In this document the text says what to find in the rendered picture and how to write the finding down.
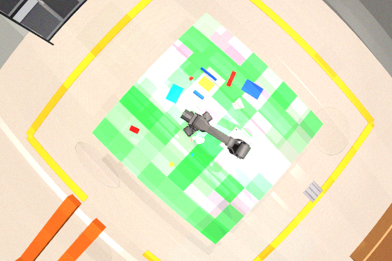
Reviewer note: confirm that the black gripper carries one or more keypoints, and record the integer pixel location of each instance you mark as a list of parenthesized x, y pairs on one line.
[(189, 131)]

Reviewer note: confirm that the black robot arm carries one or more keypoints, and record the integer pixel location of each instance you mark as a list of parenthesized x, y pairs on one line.
[(199, 122)]

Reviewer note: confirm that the cyan flat rectangular plate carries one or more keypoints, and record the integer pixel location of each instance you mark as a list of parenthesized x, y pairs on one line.
[(174, 93)]

